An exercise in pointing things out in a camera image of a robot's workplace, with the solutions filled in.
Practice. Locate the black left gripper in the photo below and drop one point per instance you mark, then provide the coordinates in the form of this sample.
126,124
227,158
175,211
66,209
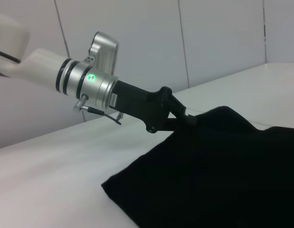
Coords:
137,104

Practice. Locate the black shirt with FREE print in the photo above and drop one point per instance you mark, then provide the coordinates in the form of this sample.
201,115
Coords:
208,166

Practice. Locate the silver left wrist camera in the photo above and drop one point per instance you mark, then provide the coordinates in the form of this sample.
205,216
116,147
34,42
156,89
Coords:
105,54

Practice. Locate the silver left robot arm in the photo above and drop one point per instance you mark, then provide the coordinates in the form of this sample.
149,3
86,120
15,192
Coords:
42,66

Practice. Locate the small silver connector plug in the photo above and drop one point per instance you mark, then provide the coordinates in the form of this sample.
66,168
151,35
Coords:
120,116

